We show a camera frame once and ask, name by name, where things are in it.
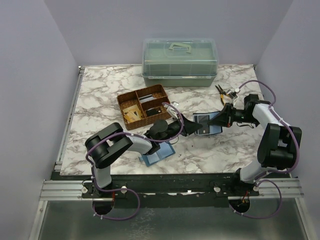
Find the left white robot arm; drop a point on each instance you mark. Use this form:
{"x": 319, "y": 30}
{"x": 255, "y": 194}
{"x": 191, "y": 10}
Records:
{"x": 110, "y": 143}

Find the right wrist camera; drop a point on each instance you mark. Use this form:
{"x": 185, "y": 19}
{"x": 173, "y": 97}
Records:
{"x": 233, "y": 95}

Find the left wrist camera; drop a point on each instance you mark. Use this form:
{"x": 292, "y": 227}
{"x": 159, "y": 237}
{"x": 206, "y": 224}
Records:
{"x": 171, "y": 109}

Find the yellow handled pliers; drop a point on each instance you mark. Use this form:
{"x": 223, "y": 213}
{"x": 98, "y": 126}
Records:
{"x": 222, "y": 93}

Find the blue plastic card sleeve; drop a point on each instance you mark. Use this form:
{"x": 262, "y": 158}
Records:
{"x": 166, "y": 150}

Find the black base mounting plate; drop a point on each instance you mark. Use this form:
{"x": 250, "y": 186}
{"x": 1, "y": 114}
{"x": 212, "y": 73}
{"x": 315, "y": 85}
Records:
{"x": 171, "y": 190}

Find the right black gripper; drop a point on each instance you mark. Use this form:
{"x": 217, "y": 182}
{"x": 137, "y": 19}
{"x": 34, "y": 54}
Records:
{"x": 224, "y": 118}

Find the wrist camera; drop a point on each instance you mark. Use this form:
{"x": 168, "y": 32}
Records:
{"x": 171, "y": 109}
{"x": 233, "y": 95}

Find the black leather card holder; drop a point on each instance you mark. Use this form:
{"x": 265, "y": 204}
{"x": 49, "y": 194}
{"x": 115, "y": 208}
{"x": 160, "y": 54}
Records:
{"x": 214, "y": 129}

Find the gold cards in tray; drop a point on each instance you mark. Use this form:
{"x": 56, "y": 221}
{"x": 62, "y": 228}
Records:
{"x": 132, "y": 114}

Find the dark credit card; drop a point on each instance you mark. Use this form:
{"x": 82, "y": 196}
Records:
{"x": 153, "y": 111}

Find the green clear-lid storage box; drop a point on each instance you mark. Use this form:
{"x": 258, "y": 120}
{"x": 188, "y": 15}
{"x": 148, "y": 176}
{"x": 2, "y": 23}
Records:
{"x": 179, "y": 62}

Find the brown wicker divided tray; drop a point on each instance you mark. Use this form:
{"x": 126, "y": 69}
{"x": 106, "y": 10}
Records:
{"x": 131, "y": 98}

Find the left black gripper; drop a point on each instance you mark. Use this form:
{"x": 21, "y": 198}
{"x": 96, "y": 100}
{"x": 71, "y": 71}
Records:
{"x": 189, "y": 127}

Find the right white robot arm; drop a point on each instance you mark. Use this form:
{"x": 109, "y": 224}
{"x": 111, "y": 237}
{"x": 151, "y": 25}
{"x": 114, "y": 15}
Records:
{"x": 279, "y": 149}

